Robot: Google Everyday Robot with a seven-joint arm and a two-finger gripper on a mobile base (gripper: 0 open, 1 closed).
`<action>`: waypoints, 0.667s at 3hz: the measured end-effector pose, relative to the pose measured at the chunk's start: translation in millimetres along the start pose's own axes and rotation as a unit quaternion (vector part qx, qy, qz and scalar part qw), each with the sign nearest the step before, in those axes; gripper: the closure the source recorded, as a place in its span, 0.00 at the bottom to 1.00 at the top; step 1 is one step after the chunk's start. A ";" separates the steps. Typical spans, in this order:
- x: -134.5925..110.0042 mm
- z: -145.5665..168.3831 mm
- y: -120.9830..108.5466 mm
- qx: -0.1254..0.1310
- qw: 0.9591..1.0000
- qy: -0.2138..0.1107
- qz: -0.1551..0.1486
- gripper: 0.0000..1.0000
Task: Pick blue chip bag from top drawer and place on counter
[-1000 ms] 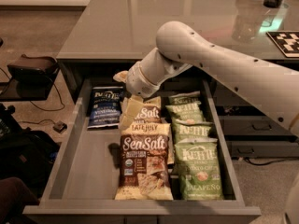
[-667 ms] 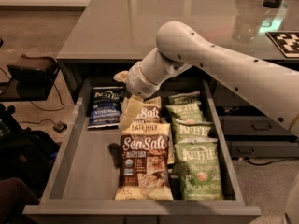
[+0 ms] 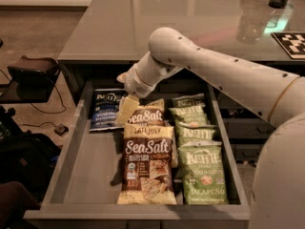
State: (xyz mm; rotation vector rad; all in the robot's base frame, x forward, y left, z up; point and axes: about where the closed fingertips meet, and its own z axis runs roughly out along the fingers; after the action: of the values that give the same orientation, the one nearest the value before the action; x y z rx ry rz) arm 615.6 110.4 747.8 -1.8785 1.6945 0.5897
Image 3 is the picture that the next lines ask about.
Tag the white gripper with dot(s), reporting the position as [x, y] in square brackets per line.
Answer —
[135, 81]

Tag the blue Kettle chip bag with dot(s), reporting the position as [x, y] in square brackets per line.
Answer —
[105, 106]

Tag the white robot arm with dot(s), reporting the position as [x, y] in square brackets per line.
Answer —
[278, 200]

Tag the brown Sea Salt bag rear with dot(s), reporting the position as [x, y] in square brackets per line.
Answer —
[149, 114]

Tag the brown sea salt bag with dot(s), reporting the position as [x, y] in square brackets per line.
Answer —
[147, 165]
[149, 114]

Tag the brown Sea Salt bag front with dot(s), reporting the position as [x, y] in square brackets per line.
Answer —
[147, 165]

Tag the open grey top drawer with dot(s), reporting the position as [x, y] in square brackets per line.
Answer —
[86, 181]

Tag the green chip bag rear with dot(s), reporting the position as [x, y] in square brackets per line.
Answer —
[188, 100]

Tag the green jalapeno chip bag front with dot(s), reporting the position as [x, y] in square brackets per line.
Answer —
[202, 173]

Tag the black bag on floor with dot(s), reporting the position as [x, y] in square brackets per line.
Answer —
[26, 157]

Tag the black power adapter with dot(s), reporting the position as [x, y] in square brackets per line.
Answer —
[61, 129]

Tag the black device on stand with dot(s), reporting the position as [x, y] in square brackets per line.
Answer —
[34, 71]

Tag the dark red chair seat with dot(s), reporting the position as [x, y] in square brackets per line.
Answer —
[15, 200]

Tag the black white marker tag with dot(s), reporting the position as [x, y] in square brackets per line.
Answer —
[292, 42]

